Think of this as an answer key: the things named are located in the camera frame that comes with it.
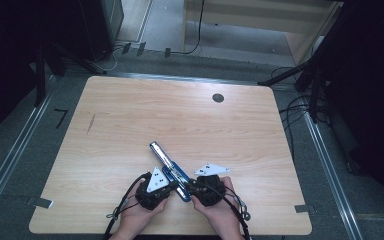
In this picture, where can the black metal stand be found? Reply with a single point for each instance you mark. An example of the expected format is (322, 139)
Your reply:
(46, 63)

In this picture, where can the blue stapler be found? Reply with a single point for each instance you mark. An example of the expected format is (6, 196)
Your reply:
(171, 166)

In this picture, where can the metal floor rail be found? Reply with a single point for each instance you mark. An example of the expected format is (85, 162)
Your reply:
(333, 176)
(13, 160)

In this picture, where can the person's right hand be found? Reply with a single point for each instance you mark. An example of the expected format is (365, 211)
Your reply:
(218, 211)

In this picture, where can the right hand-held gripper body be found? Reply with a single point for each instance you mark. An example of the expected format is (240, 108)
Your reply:
(210, 191)

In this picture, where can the black cabinet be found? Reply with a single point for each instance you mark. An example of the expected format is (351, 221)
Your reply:
(101, 26)

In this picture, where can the light wooden furniture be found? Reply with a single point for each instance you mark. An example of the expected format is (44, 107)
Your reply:
(253, 20)

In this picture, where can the grey tape piece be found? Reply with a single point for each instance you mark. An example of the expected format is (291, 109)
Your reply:
(305, 209)
(40, 202)

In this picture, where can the round dark table grommet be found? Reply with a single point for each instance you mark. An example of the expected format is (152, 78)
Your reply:
(218, 98)

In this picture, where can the person's left hand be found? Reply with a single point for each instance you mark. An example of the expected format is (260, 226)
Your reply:
(136, 216)

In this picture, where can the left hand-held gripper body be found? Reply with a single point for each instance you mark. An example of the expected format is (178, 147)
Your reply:
(151, 193)

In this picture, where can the black tape floor mark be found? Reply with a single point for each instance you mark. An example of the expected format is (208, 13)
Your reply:
(61, 116)

